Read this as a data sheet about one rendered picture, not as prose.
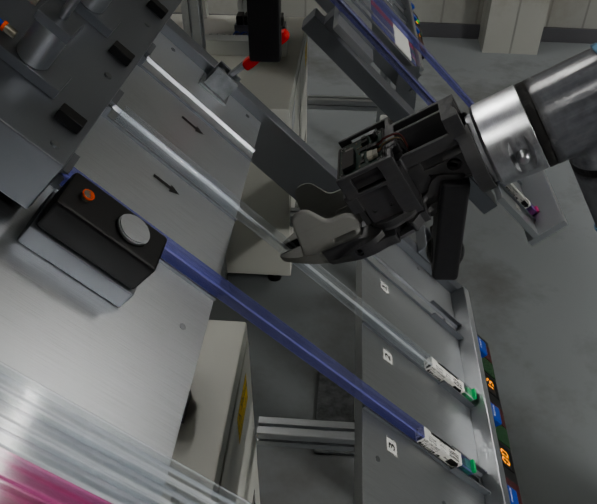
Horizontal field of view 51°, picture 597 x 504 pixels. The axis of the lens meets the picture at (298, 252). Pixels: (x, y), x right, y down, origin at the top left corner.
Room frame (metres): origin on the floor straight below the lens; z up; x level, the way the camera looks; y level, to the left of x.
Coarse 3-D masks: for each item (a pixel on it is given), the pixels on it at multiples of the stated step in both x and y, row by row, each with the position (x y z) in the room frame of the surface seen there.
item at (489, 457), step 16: (464, 288) 0.65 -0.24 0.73; (464, 304) 0.62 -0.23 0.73; (464, 320) 0.59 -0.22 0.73; (464, 336) 0.57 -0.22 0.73; (464, 352) 0.54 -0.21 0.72; (480, 352) 0.54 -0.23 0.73; (464, 368) 0.52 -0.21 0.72; (480, 368) 0.51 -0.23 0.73; (480, 384) 0.48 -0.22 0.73; (480, 400) 0.46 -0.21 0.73; (480, 416) 0.44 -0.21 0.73; (480, 432) 0.42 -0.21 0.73; (480, 448) 0.40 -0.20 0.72; (496, 448) 0.39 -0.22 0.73; (480, 464) 0.38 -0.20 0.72; (496, 464) 0.37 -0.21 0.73; (496, 480) 0.36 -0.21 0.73; (496, 496) 0.34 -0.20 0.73
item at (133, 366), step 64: (192, 64) 0.68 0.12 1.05; (192, 128) 0.56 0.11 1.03; (256, 128) 0.66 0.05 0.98; (0, 192) 0.34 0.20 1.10; (128, 192) 0.42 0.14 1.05; (192, 192) 0.47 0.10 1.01; (0, 256) 0.30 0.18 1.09; (0, 320) 0.25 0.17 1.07; (64, 320) 0.28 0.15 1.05; (128, 320) 0.30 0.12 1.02; (192, 320) 0.34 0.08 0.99; (64, 384) 0.24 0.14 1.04; (128, 384) 0.26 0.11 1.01
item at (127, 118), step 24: (120, 120) 0.49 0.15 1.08; (168, 144) 0.49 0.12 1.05; (192, 168) 0.49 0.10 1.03; (216, 192) 0.48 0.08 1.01; (240, 216) 0.48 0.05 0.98; (264, 240) 0.48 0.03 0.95; (288, 240) 0.49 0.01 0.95; (312, 264) 0.48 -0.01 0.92; (336, 288) 0.47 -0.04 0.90; (360, 312) 0.47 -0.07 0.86; (384, 336) 0.47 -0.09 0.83
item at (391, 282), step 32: (384, 256) 0.62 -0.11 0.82; (384, 288) 0.55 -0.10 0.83; (416, 288) 0.60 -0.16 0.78; (416, 320) 0.54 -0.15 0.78; (448, 320) 0.59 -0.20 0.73; (384, 352) 0.45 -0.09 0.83; (448, 352) 0.53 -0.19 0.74; (384, 384) 0.40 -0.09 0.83; (416, 384) 0.44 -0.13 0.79; (448, 384) 0.46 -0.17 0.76; (416, 416) 0.39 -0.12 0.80; (448, 416) 0.42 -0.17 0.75; (384, 448) 0.33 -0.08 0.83; (416, 448) 0.35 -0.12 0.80; (384, 480) 0.30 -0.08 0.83; (416, 480) 0.32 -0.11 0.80; (448, 480) 0.34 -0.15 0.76; (480, 480) 0.36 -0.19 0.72
